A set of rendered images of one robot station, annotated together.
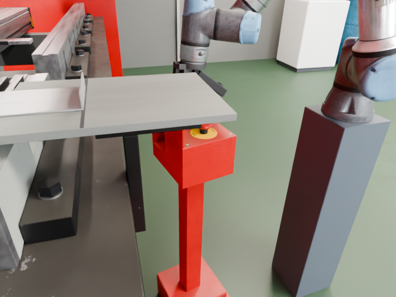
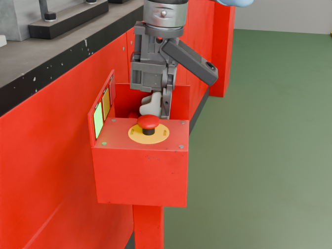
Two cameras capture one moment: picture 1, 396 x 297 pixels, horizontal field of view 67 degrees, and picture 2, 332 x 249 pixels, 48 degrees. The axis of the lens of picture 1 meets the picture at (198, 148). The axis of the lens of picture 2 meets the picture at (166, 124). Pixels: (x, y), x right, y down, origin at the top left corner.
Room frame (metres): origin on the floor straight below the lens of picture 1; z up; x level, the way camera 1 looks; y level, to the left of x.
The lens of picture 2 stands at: (0.27, -0.35, 1.11)
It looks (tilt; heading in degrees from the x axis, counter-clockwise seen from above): 29 degrees down; 34
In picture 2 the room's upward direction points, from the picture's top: straight up
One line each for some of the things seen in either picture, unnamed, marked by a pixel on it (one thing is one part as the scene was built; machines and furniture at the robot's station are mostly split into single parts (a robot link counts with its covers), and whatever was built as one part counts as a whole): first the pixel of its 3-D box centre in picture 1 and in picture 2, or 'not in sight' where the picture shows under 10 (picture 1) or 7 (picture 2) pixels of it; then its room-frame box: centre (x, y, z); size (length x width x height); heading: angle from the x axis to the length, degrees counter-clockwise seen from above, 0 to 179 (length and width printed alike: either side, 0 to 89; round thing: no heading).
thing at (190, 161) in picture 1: (191, 136); (146, 133); (0.75, 0.02, 0.75); 0.20 x 0.16 x 0.18; 30
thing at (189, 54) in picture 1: (194, 53); (164, 13); (0.81, 0.02, 0.96); 0.08 x 0.08 x 0.05
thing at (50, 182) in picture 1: (49, 187); not in sight; (0.29, 0.18, 0.91); 0.03 x 0.03 x 0.02
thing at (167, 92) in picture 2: not in sight; (166, 93); (0.80, 0.00, 0.82); 0.05 x 0.02 x 0.09; 30
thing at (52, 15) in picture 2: (76, 68); (50, 16); (0.83, 0.34, 0.91); 0.03 x 0.03 x 0.02
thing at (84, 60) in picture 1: (79, 67); (73, 16); (0.93, 0.37, 0.89); 0.30 x 0.05 x 0.03; 17
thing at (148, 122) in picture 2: (203, 128); (148, 126); (0.72, -0.01, 0.79); 0.04 x 0.04 x 0.04
